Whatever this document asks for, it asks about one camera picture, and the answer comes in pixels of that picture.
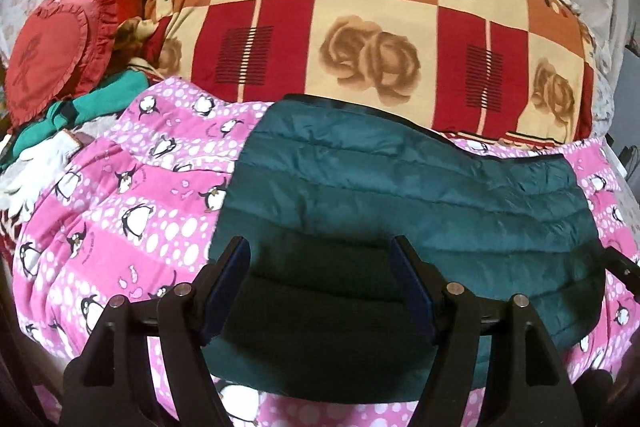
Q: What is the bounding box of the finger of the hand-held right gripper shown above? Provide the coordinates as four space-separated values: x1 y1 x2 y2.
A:
602 249 640 297

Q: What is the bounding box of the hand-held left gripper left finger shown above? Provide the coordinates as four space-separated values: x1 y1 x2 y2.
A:
60 237 252 427

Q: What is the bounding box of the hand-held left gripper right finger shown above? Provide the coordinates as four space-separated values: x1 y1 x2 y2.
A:
390 234 586 427

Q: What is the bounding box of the teal puffer jacket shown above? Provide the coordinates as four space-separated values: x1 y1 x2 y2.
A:
207 93 608 400

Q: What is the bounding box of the pink penguin print blanket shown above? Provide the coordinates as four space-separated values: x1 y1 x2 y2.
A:
12 76 640 427

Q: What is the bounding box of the white floral cloth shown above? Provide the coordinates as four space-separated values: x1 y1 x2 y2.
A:
590 69 617 138

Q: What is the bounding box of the green cloth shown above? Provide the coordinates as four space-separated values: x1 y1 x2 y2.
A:
12 69 152 158

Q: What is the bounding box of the white knit glove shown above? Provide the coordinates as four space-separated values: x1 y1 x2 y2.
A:
0 129 84 214

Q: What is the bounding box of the golden brown cloth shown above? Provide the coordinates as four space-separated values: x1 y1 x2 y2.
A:
117 17 163 58

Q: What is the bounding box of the red heart shaped pillow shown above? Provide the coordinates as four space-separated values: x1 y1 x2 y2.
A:
2 0 119 128

